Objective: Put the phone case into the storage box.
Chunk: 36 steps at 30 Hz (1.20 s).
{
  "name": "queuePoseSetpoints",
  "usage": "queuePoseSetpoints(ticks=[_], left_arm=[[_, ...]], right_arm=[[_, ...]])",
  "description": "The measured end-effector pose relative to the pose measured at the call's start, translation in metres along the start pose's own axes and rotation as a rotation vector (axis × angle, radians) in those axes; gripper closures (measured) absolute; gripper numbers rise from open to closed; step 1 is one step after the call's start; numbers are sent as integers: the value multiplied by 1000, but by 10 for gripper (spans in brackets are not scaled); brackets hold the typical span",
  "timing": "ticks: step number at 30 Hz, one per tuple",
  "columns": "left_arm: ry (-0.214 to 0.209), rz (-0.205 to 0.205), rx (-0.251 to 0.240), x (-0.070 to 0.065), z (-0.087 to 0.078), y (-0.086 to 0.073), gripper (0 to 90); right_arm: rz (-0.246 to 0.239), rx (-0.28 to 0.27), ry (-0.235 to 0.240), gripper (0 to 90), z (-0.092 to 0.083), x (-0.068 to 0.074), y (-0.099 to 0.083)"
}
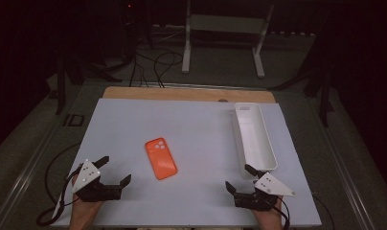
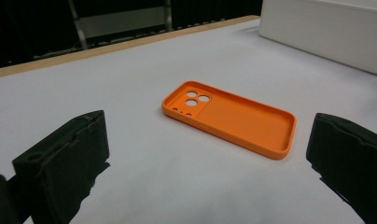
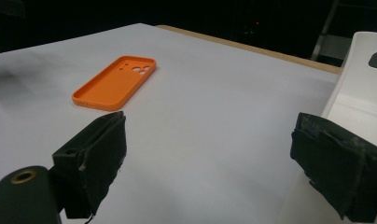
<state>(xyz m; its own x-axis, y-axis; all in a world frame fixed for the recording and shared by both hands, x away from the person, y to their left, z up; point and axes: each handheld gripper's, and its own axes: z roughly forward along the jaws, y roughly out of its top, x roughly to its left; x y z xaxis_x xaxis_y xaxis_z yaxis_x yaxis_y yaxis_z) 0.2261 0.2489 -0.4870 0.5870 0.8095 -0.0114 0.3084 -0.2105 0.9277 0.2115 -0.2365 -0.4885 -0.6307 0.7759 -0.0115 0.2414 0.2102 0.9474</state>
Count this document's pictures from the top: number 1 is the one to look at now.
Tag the metal floor rail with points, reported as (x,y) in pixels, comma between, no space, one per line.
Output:
(348,179)
(25,172)

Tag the white plastic bin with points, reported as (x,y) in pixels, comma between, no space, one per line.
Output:
(255,140)

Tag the black stand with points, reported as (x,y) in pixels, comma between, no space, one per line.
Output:
(79,68)
(319,86)

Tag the black rectangular frame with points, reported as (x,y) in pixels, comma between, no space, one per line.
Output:
(74,120)

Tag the person's right hand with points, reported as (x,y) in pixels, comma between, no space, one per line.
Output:
(271,218)

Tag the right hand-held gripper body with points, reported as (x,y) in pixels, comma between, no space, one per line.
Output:
(255,199)

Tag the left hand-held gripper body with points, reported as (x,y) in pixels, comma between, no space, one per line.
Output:
(95,191)

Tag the orange phone case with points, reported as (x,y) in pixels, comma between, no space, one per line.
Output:
(161,158)

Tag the white metal stand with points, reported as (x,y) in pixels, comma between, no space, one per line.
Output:
(226,24)

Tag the white table mat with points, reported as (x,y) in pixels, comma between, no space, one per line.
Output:
(188,121)

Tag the person's left hand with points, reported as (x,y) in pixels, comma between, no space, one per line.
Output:
(83,214)

